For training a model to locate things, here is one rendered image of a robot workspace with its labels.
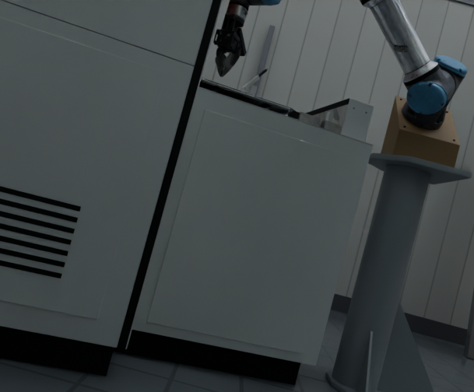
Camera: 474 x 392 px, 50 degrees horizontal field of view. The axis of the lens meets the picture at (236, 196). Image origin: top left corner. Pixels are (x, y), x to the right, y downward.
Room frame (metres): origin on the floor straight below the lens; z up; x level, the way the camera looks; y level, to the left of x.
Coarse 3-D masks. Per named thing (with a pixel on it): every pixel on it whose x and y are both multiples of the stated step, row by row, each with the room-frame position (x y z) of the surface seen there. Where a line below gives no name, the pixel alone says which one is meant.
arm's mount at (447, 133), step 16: (400, 112) 1.82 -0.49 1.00; (448, 112) 1.89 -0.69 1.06; (400, 128) 1.74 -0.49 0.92; (416, 128) 1.76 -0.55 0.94; (448, 128) 1.80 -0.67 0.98; (384, 144) 1.87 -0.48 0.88; (400, 144) 1.74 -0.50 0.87; (416, 144) 1.74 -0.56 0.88; (432, 144) 1.74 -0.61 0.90; (448, 144) 1.74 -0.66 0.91; (432, 160) 1.74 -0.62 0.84; (448, 160) 1.74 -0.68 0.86
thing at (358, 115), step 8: (352, 104) 1.68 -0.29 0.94; (360, 104) 1.69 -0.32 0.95; (368, 104) 1.70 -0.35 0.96; (352, 112) 1.69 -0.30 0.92; (360, 112) 1.69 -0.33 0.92; (368, 112) 1.70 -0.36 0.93; (344, 120) 1.68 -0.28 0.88; (352, 120) 1.69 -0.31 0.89; (360, 120) 1.70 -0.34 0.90; (368, 120) 1.70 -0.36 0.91; (344, 128) 1.68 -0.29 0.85; (352, 128) 1.69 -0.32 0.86; (360, 128) 1.70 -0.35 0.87; (352, 136) 1.69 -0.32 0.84; (360, 136) 1.70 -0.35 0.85
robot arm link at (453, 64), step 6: (438, 60) 1.65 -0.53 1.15; (444, 60) 1.65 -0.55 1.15; (450, 60) 1.67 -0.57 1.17; (456, 60) 1.69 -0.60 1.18; (444, 66) 1.63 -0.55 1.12; (450, 66) 1.62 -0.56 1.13; (456, 66) 1.63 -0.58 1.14; (462, 66) 1.65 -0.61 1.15; (450, 72) 1.62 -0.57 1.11; (456, 72) 1.62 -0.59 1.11; (462, 72) 1.63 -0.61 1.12; (456, 78) 1.64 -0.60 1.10; (462, 78) 1.66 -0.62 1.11; (456, 84) 1.64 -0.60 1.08
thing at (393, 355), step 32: (384, 160) 1.76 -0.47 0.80; (416, 160) 1.66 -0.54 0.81; (384, 192) 1.79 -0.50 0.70; (416, 192) 1.75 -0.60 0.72; (384, 224) 1.76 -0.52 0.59; (416, 224) 1.77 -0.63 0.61; (384, 256) 1.75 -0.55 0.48; (384, 288) 1.74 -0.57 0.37; (352, 320) 1.79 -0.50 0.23; (384, 320) 1.75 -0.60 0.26; (352, 352) 1.76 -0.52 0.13; (384, 352) 1.77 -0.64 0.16; (416, 352) 1.81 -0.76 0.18; (352, 384) 1.75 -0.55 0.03; (384, 384) 1.81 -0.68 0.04; (416, 384) 1.81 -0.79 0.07
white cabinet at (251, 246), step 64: (192, 128) 1.50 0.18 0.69; (256, 128) 1.54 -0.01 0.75; (320, 128) 1.60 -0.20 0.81; (192, 192) 1.51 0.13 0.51; (256, 192) 1.56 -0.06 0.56; (320, 192) 1.61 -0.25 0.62; (192, 256) 1.52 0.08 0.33; (256, 256) 1.57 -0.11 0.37; (320, 256) 1.62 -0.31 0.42; (192, 320) 1.53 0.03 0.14; (256, 320) 1.58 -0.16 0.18; (320, 320) 1.64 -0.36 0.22
